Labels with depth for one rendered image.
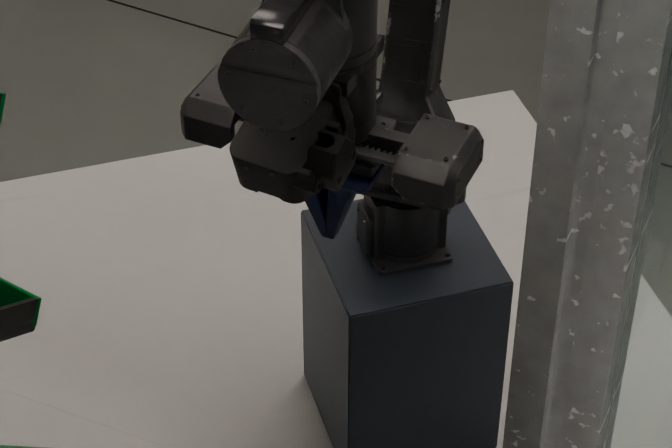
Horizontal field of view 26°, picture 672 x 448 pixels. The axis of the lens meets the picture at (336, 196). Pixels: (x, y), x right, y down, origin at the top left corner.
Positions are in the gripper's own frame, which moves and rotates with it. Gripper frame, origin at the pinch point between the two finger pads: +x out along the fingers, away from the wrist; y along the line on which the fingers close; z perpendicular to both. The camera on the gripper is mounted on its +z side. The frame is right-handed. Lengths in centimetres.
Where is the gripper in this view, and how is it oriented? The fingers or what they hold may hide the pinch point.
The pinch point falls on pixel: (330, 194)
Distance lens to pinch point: 94.8
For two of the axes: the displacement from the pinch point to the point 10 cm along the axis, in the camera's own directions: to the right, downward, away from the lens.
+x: 0.0, 7.8, 6.3
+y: 9.1, 2.5, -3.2
